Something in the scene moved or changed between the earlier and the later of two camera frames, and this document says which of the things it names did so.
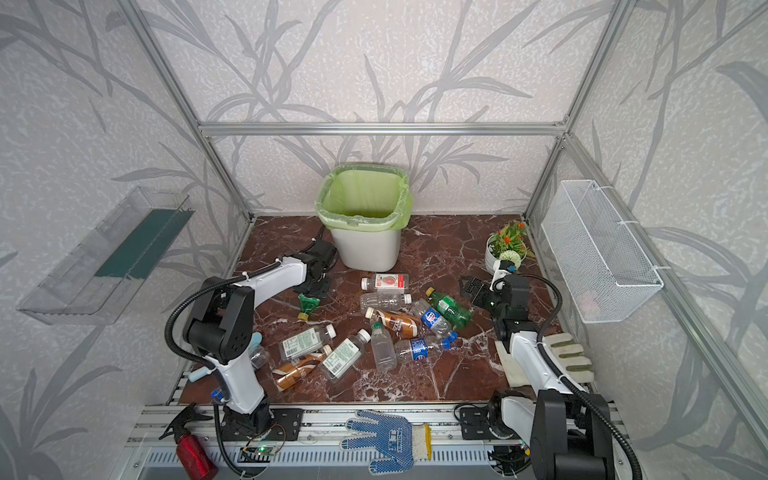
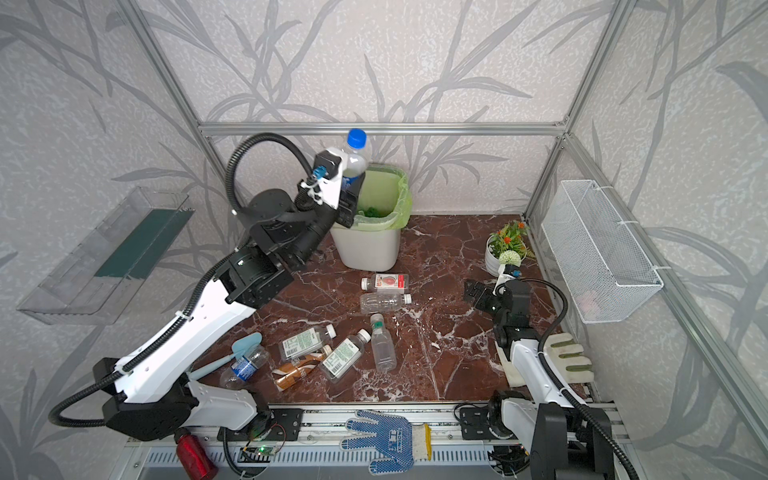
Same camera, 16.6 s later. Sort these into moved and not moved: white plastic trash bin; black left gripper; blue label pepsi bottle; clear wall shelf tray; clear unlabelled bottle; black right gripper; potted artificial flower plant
Moved: black left gripper; blue label pepsi bottle
Not moved: black right gripper; white plastic trash bin; clear wall shelf tray; potted artificial flower plant; clear unlabelled bottle
